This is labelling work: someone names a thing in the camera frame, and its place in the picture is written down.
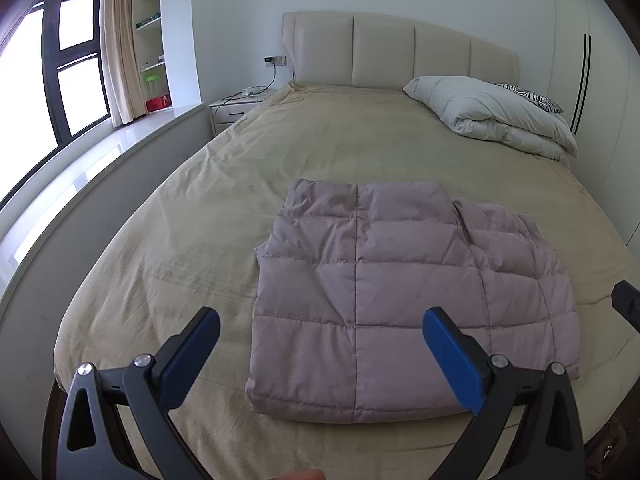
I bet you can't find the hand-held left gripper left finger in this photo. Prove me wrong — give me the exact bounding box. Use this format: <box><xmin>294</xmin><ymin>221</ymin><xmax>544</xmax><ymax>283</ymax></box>
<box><xmin>57</xmin><ymin>306</ymin><xmax>222</xmax><ymax>480</ymax></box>

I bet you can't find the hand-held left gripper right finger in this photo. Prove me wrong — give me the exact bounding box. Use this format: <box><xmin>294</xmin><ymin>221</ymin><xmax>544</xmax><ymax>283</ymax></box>
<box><xmin>422</xmin><ymin>306</ymin><xmax>586</xmax><ymax>480</ymax></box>

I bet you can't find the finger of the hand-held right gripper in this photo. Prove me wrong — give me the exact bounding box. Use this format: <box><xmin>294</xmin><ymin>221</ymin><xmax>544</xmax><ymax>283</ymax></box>
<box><xmin>611</xmin><ymin>280</ymin><xmax>640</xmax><ymax>336</ymax></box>

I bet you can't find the pink puffer coat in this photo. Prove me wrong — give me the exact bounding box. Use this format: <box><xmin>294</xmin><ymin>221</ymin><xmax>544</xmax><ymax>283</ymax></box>
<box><xmin>244</xmin><ymin>178</ymin><xmax>582</xmax><ymax>425</ymax></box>

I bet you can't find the bed with beige cover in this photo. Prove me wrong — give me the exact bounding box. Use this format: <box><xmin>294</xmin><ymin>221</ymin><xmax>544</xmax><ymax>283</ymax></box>
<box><xmin>42</xmin><ymin>80</ymin><xmax>640</xmax><ymax>480</ymax></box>

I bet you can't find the white wardrobe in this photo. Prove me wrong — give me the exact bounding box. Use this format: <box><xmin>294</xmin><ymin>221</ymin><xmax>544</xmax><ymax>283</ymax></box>
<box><xmin>547</xmin><ymin>0</ymin><xmax>640</xmax><ymax>246</ymax></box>

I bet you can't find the white window bench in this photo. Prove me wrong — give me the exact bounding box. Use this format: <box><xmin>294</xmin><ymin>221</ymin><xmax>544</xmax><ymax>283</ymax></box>
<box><xmin>0</xmin><ymin>103</ymin><xmax>213</xmax><ymax>301</ymax></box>

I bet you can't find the zebra print pillow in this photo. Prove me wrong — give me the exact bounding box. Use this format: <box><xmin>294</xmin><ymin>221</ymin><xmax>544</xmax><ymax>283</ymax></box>
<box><xmin>490</xmin><ymin>82</ymin><xmax>564</xmax><ymax>114</ymax></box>

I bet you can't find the white nightstand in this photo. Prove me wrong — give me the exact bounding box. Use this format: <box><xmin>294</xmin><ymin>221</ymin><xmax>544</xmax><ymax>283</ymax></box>
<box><xmin>208</xmin><ymin>89</ymin><xmax>276</xmax><ymax>136</ymax></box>

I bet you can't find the white folded pillow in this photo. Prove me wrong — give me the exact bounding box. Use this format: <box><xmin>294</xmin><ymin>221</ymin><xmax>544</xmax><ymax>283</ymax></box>
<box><xmin>403</xmin><ymin>76</ymin><xmax>578</xmax><ymax>162</ymax></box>

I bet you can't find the black framed window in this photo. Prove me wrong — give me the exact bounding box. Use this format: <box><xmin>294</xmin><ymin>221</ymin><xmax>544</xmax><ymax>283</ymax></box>
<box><xmin>0</xmin><ymin>0</ymin><xmax>112</xmax><ymax>211</ymax></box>

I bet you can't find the beige curtain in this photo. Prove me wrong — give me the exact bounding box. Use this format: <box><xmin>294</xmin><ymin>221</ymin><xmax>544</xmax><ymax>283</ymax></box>
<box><xmin>100</xmin><ymin>0</ymin><xmax>143</xmax><ymax>128</ymax></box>

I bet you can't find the beige padded headboard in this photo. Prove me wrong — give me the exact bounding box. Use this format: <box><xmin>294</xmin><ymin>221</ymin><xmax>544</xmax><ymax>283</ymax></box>
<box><xmin>282</xmin><ymin>11</ymin><xmax>521</xmax><ymax>93</ymax></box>

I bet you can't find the white shelf unit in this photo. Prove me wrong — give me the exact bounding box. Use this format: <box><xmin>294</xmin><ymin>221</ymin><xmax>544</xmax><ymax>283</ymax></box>
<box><xmin>131</xmin><ymin>0</ymin><xmax>173</xmax><ymax>113</ymax></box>

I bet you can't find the black cable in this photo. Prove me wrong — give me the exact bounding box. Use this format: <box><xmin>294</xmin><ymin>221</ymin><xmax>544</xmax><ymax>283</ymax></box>
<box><xmin>220</xmin><ymin>64</ymin><xmax>278</xmax><ymax>103</ymax></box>

